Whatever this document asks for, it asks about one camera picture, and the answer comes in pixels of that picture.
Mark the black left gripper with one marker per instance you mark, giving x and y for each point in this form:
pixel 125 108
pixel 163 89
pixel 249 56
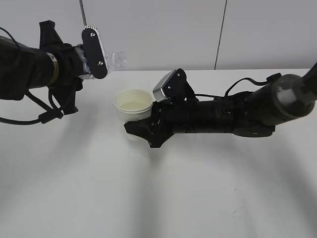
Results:
pixel 70 63

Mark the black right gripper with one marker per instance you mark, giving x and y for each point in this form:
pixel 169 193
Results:
pixel 168 118

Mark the white paper cup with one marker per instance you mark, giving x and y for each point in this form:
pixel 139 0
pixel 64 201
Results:
pixel 132 105

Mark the clear water bottle green label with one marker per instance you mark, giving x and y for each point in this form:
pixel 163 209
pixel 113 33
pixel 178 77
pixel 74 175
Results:
pixel 115 61

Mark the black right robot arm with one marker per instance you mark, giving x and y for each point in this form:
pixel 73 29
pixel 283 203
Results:
pixel 279 99

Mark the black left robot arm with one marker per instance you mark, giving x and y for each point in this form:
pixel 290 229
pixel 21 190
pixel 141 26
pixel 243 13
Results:
pixel 54 64

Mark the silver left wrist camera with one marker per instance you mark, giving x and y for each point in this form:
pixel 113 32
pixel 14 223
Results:
pixel 93 54

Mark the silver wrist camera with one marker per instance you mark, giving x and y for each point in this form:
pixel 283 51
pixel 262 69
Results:
pixel 174 87
pixel 93 54

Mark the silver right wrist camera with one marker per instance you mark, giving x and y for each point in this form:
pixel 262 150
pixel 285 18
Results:
pixel 174 87

